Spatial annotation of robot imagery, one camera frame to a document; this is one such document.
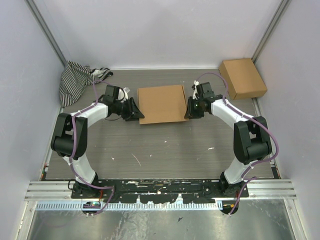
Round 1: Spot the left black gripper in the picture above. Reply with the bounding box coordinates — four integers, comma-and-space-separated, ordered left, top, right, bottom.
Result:
114, 97, 145, 122

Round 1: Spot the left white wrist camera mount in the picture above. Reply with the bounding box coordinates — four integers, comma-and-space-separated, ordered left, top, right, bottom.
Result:
118, 87, 130, 103

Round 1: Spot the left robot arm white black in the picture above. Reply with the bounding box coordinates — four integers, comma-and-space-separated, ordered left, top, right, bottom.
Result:
50, 85, 145, 199

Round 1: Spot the right aluminium frame post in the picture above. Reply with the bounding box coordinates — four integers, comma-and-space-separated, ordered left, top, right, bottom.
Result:
251, 0, 292, 64

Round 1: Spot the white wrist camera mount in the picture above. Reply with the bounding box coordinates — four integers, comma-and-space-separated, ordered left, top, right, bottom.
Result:
191, 80, 200, 100
118, 87, 130, 103

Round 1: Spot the aluminium frame post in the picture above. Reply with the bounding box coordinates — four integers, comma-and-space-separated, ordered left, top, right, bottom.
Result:
25, 0, 67, 67
251, 0, 292, 64

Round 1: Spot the folded brown cardboard box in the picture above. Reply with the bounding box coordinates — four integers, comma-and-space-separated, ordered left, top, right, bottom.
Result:
218, 58, 268, 100

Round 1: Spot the left aluminium frame post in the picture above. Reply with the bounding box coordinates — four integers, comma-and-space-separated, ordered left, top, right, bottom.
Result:
25, 0, 67, 67

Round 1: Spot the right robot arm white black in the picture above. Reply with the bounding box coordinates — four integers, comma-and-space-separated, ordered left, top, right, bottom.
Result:
184, 81, 272, 198

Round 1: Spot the white slotted cable duct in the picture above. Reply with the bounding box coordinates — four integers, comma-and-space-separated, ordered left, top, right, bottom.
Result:
35, 200, 223, 211

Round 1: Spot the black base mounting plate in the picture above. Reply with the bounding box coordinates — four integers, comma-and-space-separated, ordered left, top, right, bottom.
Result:
67, 179, 249, 204

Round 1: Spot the striped black white cloth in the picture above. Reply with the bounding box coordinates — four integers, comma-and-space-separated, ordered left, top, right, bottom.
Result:
59, 61, 114, 108

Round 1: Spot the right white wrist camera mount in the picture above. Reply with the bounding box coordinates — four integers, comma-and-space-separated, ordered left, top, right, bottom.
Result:
191, 80, 200, 100

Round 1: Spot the brown cardboard box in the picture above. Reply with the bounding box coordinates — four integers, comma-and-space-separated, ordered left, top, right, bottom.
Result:
218, 58, 268, 100
137, 84, 187, 125

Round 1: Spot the aluminium rail front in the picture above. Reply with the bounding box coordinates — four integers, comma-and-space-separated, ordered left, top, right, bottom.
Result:
25, 179, 297, 201

